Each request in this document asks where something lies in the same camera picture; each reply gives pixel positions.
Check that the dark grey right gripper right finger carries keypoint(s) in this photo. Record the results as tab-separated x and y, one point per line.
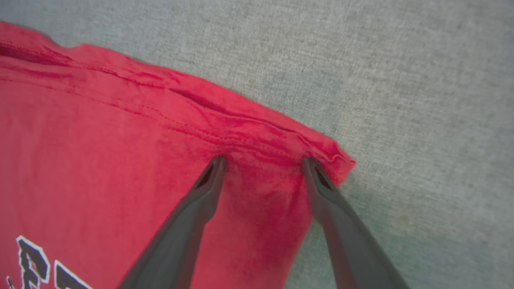
349	241

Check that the red basketball jersey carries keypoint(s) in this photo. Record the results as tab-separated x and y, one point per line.
100	160

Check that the grey fabric sofa cushion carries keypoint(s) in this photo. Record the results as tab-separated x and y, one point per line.
401	80

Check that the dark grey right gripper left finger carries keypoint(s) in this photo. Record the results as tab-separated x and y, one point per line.
184	228

